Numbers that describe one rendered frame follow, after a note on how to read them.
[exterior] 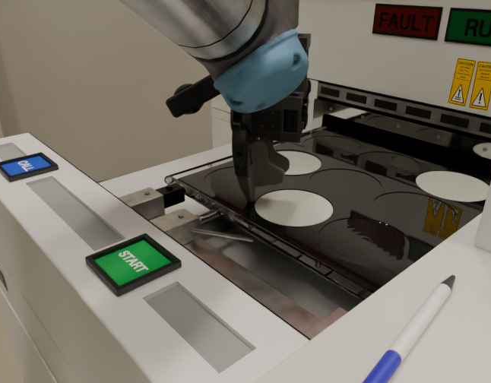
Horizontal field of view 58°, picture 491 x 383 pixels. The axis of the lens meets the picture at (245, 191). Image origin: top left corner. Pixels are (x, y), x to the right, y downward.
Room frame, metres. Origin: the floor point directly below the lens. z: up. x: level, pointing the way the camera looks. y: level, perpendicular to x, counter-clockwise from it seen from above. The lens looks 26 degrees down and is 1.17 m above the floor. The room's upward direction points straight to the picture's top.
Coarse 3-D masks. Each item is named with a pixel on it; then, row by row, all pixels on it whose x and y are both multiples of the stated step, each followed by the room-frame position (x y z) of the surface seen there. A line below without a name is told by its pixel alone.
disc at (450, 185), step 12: (420, 180) 0.58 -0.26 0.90; (432, 180) 0.58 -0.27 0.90; (444, 180) 0.58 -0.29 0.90; (456, 180) 0.58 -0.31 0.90; (468, 180) 0.58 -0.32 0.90; (480, 180) 0.58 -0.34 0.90; (432, 192) 0.54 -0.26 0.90; (444, 192) 0.54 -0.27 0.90; (456, 192) 0.54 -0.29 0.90; (468, 192) 0.54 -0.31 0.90; (480, 192) 0.54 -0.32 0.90
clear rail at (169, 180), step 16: (192, 192) 0.54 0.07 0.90; (208, 208) 0.51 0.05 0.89; (224, 208) 0.49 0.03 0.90; (240, 224) 0.46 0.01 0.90; (256, 224) 0.45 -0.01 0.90; (272, 240) 0.42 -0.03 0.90; (288, 256) 0.40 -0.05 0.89; (304, 256) 0.39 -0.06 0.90; (320, 272) 0.37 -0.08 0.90; (336, 272) 0.36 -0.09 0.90; (352, 288) 0.34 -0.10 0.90; (368, 288) 0.34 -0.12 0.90
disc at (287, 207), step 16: (272, 192) 0.54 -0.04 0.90; (288, 192) 0.54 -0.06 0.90; (304, 192) 0.54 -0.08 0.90; (256, 208) 0.50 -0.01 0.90; (272, 208) 0.50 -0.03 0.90; (288, 208) 0.50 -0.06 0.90; (304, 208) 0.50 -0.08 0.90; (320, 208) 0.50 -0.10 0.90; (288, 224) 0.46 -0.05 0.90; (304, 224) 0.46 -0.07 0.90
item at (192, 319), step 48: (0, 144) 0.57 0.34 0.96; (0, 192) 0.42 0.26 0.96; (48, 192) 0.43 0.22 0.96; (96, 192) 0.42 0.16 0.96; (0, 240) 0.46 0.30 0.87; (48, 240) 0.33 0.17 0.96; (96, 240) 0.34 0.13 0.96; (48, 288) 0.32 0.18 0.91; (96, 288) 0.26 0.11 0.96; (144, 288) 0.26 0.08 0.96; (192, 288) 0.26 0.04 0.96; (96, 336) 0.24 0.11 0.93; (144, 336) 0.22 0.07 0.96; (192, 336) 0.22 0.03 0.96; (240, 336) 0.22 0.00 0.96; (288, 336) 0.22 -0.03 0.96
